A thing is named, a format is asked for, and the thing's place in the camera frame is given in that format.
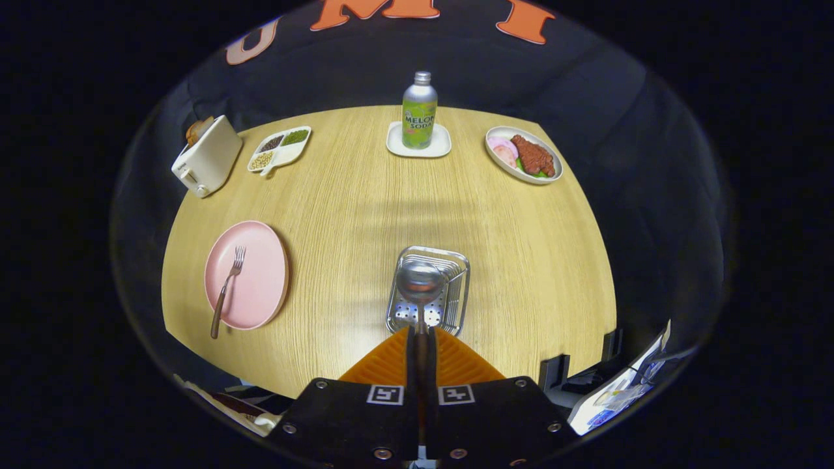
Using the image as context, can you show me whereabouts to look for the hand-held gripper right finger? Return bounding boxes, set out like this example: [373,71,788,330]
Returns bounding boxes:
[427,327,581,469]

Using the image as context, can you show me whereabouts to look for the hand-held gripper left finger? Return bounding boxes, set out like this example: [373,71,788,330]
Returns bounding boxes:
[264,327,421,469]

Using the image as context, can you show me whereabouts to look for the metal spoon with brown handle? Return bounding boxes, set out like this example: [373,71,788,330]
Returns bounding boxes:
[396,261,449,450]

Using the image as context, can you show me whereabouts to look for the metal fork with brown handle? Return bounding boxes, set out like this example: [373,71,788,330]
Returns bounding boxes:
[210,246,246,339]

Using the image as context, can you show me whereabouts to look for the pale cloth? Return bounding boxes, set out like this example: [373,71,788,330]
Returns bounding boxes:
[175,375,291,437]

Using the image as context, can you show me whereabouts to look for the white printed sheet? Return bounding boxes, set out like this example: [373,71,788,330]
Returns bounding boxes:
[568,320,672,436]

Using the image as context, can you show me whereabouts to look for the pink plate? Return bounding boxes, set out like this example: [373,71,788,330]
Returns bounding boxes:
[204,220,290,331]

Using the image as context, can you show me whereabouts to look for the white round plate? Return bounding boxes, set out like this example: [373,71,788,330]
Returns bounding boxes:
[485,126,564,186]

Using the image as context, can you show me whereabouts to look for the reddish brown meat piece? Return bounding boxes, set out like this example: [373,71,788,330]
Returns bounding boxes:
[510,134,556,177]

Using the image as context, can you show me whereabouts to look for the pink ham slices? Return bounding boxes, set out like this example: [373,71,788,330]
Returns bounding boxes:
[487,137,519,169]

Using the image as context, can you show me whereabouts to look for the white divided dish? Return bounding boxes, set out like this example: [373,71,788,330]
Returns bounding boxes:
[247,126,312,177]

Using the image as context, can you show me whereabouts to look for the white square coaster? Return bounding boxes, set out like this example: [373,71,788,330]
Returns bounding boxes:
[386,121,452,159]

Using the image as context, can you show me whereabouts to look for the white toaster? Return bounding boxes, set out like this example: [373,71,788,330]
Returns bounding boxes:
[171,115,243,199]

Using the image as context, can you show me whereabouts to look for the green soda bottle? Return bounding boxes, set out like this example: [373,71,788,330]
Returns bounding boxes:
[401,71,439,150]

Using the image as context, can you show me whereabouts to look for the black bracket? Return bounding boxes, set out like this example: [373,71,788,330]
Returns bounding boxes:
[539,354,571,391]
[601,328,624,363]

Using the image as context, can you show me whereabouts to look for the metal wire basket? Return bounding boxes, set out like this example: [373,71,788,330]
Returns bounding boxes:
[385,246,471,337]

